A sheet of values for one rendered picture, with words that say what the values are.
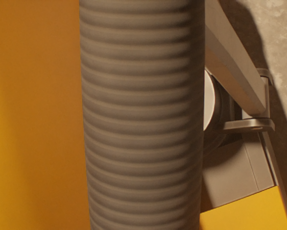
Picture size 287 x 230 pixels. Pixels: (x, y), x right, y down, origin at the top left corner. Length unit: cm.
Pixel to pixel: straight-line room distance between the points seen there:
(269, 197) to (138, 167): 101
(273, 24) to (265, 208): 54
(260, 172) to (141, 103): 106
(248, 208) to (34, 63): 50
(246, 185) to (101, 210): 104
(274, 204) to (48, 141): 51
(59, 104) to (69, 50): 10
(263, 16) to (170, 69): 140
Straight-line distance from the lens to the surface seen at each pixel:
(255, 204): 117
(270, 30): 155
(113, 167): 17
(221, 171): 123
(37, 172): 79
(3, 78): 80
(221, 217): 115
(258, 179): 122
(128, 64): 16
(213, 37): 56
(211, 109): 108
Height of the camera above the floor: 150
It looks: 73 degrees down
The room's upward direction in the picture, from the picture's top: 68 degrees counter-clockwise
